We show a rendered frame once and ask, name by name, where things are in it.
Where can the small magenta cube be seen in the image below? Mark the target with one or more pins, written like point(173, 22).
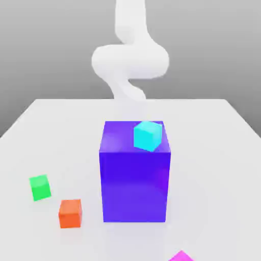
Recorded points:
point(181, 257)

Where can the small orange cube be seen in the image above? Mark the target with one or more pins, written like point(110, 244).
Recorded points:
point(70, 214)

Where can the small green cube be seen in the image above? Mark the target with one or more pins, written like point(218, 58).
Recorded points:
point(40, 187)

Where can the large purple box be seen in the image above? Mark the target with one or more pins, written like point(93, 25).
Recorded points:
point(134, 183)

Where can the small cyan cube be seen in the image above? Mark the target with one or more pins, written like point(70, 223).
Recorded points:
point(147, 136)

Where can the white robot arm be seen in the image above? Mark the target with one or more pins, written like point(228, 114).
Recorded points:
point(130, 61)

